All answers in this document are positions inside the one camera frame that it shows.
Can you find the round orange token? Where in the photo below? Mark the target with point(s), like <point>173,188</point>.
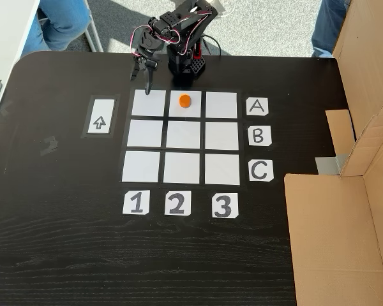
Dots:
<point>184,101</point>

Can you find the white paper grid square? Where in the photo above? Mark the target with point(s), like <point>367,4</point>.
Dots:
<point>183,134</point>
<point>221,105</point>
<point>151,105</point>
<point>140,166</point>
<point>191,111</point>
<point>221,135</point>
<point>181,168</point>
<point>145,134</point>
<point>222,169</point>

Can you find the red black clamp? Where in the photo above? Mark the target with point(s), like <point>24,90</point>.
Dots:
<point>198,53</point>

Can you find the white metal chair leg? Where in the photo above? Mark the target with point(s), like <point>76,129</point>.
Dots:
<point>94,32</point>

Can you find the white arrow paper sheet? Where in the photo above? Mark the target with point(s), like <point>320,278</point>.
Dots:
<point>101,116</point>

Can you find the seated person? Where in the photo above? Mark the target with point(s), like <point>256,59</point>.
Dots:
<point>64,25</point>

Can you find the paper label letter A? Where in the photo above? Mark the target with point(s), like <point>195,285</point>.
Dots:
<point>257,106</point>

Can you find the paper label letter B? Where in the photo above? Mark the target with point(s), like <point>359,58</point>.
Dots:
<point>259,136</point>

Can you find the paper label number 1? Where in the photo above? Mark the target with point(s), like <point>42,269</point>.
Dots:
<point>136,202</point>

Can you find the paper label number 2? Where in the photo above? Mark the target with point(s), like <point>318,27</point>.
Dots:
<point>178,203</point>

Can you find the white desk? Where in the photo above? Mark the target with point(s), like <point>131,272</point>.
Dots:
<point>6,32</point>

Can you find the paper label letter C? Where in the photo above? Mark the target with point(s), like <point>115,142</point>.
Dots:
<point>261,171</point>

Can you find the paper label number 3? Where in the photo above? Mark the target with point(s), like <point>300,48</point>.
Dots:
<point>225,205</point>

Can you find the standing person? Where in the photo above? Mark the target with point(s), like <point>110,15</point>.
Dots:
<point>327,28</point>

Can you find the grey duct tape strip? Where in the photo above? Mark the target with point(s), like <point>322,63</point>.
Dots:
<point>330,165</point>

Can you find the brown cardboard box wall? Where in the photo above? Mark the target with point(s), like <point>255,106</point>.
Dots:
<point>332,239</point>

